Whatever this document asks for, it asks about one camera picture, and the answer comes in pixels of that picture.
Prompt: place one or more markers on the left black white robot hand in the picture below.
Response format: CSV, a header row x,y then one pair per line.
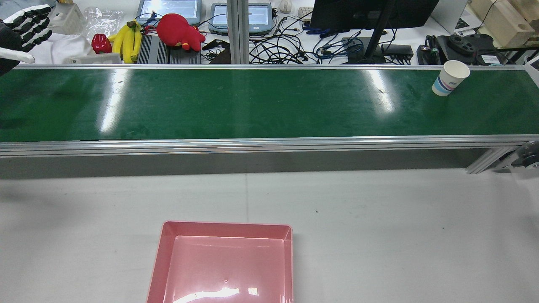
x,y
10,38

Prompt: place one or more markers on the white paper cup blue stripes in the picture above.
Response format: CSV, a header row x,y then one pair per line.
x,y
448,82

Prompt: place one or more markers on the pink plastic basket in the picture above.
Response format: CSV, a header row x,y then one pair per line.
x,y
223,269

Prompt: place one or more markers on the white cloth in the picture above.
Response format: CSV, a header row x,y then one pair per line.
x,y
59,48

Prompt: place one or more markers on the white plastic box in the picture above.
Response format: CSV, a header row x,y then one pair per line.
x,y
67,19

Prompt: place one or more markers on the red toy pepper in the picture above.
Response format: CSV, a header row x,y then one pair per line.
x,y
101,44

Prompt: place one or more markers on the clear plastic bag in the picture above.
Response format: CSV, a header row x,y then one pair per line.
x,y
103,21

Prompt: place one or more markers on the yellow banana bunch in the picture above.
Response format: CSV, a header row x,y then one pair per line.
x,y
128,42

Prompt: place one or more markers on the black ribbed computer box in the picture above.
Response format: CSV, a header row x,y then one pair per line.
x,y
151,50

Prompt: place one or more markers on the grey robot teach pendant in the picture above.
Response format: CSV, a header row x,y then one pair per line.
x,y
172,8
259,19

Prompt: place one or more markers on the red plush toy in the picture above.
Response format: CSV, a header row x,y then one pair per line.
x,y
177,29

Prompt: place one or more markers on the dark brown box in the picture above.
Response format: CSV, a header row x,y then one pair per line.
x,y
221,58

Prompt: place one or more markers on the white computer mouse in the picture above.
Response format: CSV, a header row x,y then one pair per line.
x,y
285,6

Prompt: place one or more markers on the black computer monitor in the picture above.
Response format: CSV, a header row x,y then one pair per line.
x,y
358,12

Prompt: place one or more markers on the black monitor stand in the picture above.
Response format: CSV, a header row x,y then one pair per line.
x,y
374,42

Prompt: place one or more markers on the silver laptop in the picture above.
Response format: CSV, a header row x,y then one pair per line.
x,y
450,12

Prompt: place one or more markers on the light wooden box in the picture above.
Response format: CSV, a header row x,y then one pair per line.
x,y
501,23

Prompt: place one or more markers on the black curved bracket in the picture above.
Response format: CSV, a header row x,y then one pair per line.
x,y
214,43

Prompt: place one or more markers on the aluminium profile post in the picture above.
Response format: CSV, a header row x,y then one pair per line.
x,y
238,29

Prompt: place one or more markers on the green belt conveyor aluminium frame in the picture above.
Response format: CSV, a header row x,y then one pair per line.
x,y
252,105

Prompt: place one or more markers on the black flange mount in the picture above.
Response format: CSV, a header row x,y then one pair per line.
x,y
461,44

